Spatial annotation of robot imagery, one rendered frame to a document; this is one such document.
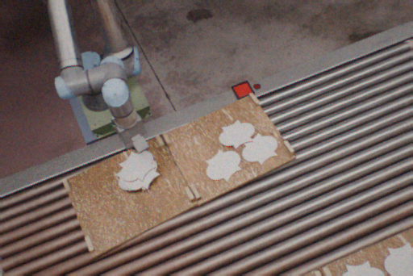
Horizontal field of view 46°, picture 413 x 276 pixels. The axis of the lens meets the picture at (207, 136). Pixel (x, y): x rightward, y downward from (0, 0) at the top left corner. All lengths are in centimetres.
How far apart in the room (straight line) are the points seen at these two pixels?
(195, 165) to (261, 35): 189
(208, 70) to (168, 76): 27
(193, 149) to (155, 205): 27
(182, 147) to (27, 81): 203
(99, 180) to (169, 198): 29
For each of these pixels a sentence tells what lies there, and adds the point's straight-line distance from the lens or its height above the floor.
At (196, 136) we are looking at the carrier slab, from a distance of 195.
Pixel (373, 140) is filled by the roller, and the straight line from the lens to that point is 198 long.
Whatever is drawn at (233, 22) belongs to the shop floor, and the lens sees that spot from 373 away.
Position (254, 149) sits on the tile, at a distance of 189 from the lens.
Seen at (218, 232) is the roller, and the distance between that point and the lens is 177.
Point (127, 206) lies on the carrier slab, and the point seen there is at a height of 94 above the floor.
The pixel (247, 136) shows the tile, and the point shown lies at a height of 95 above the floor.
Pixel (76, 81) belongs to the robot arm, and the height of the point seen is 141.
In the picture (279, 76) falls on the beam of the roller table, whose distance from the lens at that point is 214.
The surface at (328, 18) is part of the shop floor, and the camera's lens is 375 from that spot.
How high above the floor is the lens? 253
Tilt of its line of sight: 55 degrees down
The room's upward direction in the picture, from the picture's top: 11 degrees counter-clockwise
